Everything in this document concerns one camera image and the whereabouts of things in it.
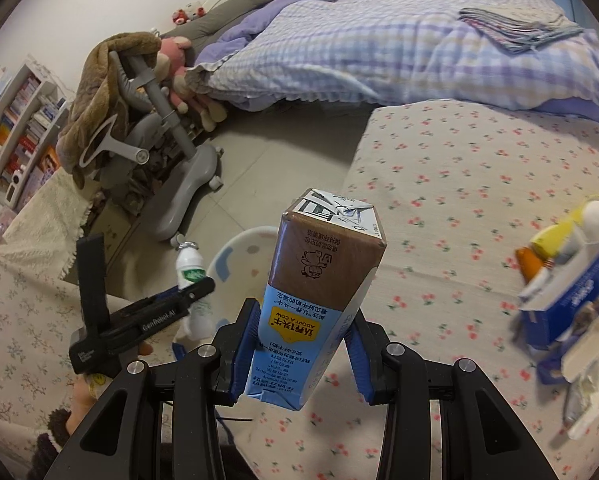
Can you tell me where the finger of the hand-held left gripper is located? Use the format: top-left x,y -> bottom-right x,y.
76,234 -> 111,330
177,276 -> 216,307

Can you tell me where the cherry print bed sheet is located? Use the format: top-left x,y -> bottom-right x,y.
230,100 -> 599,480

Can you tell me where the white bin with blue patches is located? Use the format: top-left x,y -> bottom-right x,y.
174,226 -> 280,356

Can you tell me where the small white bottle green label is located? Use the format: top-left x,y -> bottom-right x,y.
174,240 -> 215,341

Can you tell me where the brown and blue milk carton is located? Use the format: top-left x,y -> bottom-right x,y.
244,188 -> 386,412

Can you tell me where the white bookshelf with books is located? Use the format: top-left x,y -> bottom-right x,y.
0,57 -> 75,211

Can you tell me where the purple checkered quilt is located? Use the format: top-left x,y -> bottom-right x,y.
184,0 -> 599,128

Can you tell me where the pale floral cloth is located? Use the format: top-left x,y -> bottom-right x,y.
0,247 -> 190,441

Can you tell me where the yellow snack packet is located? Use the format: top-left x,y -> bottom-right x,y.
529,200 -> 599,266

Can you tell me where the pink plush toy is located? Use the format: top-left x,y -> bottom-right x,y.
157,37 -> 228,133

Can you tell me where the brown plush blanket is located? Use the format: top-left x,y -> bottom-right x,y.
57,31 -> 163,188

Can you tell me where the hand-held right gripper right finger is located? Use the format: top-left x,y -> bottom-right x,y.
343,307 -> 560,480

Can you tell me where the person's left hand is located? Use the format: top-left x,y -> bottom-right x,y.
72,344 -> 153,412

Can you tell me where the person's left forearm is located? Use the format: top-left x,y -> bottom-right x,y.
27,407 -> 88,480

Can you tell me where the plain purple blanket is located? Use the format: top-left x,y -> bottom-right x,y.
529,95 -> 599,128

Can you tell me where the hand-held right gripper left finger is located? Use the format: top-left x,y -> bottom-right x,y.
42,297 -> 263,480

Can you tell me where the cream lace cloth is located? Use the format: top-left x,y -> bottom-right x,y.
0,170 -> 93,281

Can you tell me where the folded checkered cloth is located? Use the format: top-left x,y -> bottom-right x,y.
458,5 -> 585,56

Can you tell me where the blue cardboard box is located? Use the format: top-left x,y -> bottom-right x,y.
518,242 -> 599,386

